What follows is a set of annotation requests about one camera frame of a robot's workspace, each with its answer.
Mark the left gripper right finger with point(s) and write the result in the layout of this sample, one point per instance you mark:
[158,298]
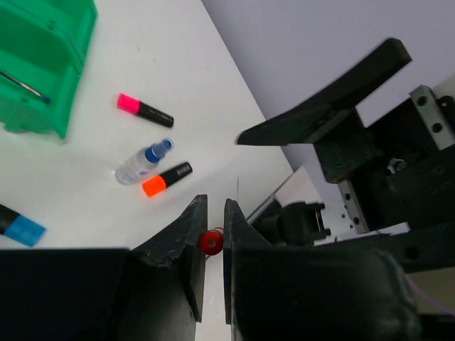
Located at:
[316,293]

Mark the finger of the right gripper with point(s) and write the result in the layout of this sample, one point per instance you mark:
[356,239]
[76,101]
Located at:
[317,115]

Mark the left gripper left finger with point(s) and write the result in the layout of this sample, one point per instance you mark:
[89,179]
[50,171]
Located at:
[152,292]

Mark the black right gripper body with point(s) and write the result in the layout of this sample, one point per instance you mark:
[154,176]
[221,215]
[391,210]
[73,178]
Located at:
[396,177]

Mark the red gel pen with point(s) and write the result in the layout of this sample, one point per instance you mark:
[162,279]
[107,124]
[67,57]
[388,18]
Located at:
[211,242]

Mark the orange highlighter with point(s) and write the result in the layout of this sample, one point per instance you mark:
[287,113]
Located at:
[162,181]

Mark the small blue-capped bottle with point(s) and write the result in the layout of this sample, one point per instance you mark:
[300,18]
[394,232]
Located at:
[142,162]

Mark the blue highlighter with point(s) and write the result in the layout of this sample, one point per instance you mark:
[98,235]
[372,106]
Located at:
[20,228]

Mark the pink highlighter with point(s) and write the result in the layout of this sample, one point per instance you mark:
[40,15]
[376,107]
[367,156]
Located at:
[144,111]

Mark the green four-compartment bin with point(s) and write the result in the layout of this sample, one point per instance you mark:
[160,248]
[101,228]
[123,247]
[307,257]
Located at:
[45,45]

